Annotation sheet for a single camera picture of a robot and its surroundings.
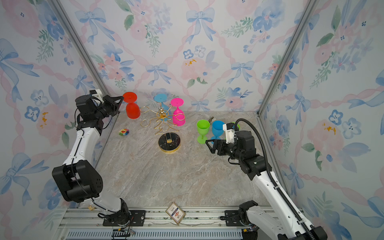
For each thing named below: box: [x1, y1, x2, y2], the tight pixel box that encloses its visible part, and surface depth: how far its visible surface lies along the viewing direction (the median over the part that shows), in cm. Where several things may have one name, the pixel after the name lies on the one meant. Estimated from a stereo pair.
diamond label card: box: [165, 202, 186, 224], surface depth 76 cm
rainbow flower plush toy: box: [119, 128, 130, 136], surface depth 108 cm
